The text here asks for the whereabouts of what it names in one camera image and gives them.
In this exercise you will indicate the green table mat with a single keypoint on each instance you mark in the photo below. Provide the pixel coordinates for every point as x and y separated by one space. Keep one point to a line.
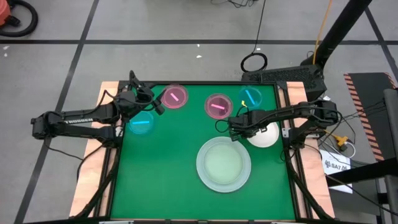
155 174

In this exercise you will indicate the large pale green plate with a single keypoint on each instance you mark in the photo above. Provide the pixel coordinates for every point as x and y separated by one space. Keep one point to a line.
200 164
224 192

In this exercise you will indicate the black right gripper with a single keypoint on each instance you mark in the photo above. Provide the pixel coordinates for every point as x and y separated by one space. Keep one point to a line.
248 121

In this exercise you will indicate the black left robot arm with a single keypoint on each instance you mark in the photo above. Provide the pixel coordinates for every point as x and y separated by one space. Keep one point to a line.
81 119

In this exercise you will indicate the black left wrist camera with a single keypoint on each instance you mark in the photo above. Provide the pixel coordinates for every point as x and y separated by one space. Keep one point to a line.
145 95

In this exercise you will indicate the hazard striped black mat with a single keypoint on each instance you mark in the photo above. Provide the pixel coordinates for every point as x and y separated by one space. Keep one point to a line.
370 102

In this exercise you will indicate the white paper label sheet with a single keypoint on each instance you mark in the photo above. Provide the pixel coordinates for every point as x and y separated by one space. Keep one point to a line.
334 163

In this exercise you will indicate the grey metal upright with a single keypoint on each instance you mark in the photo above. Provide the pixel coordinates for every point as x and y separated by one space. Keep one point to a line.
392 124

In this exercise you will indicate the small white bowl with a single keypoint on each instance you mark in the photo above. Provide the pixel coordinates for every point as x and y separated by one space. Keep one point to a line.
267 138

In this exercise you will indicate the black perforated computer case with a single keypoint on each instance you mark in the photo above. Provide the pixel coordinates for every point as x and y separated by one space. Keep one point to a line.
280 76

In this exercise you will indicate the silver arm base bracket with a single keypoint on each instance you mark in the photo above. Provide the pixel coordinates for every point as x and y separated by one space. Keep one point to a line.
285 132

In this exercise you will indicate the black table frame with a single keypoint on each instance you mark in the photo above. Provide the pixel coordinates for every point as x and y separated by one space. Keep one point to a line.
199 83

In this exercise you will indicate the orange vacuum cleaner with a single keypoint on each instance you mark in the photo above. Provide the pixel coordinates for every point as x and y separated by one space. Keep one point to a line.
3 14

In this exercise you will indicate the black camera stand pole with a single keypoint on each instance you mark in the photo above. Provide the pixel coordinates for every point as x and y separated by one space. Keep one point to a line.
339 28

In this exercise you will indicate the pink translucent plastic plate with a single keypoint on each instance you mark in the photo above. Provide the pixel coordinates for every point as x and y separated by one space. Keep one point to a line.
180 102
214 113

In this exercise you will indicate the blue translucent plastic plate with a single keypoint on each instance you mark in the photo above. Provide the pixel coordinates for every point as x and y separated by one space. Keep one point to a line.
141 129
255 93

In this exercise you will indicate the yellow power plug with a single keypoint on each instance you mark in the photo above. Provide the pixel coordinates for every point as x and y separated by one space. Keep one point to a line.
341 140

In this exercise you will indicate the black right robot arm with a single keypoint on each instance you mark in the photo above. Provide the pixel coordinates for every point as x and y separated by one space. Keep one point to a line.
295 109

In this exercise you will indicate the black metal crossbar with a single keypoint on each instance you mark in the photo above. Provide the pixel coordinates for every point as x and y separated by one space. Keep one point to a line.
357 174

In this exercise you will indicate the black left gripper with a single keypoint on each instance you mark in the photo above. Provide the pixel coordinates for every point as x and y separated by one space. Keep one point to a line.
133 109

